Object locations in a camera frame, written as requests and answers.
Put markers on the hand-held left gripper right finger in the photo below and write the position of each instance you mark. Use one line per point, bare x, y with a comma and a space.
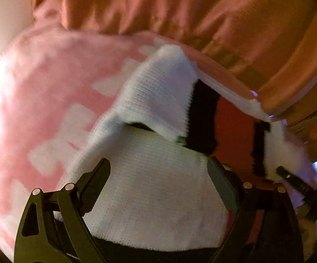
222, 181

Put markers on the white knit sweater black trim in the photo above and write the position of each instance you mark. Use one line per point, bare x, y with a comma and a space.
158, 191

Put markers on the orange satin curtain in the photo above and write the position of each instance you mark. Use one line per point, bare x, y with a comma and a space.
202, 13

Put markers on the pink blanket white print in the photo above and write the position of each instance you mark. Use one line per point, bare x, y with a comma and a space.
37, 93

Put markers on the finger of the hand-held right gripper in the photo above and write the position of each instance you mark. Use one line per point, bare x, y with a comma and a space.
298, 184

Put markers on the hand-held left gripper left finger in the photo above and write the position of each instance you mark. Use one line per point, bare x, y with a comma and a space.
94, 184

